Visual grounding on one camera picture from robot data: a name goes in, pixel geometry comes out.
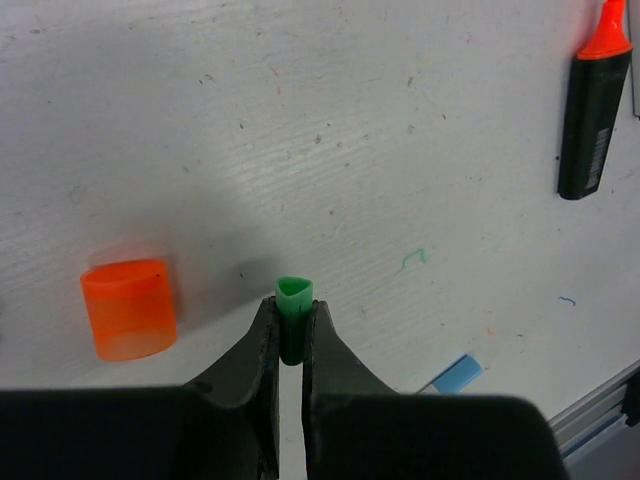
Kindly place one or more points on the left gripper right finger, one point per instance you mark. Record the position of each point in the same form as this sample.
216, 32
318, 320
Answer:
357, 427

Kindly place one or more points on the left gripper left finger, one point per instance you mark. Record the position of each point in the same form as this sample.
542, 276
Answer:
222, 424

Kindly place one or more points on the blue cap marker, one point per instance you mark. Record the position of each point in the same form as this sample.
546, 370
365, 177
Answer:
455, 377

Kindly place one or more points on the green marker cap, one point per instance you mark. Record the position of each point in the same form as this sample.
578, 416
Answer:
294, 302

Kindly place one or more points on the orange highlighter cap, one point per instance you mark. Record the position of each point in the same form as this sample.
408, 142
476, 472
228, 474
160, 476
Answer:
130, 309

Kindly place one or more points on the white black tip marker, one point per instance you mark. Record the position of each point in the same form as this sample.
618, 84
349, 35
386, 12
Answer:
635, 80

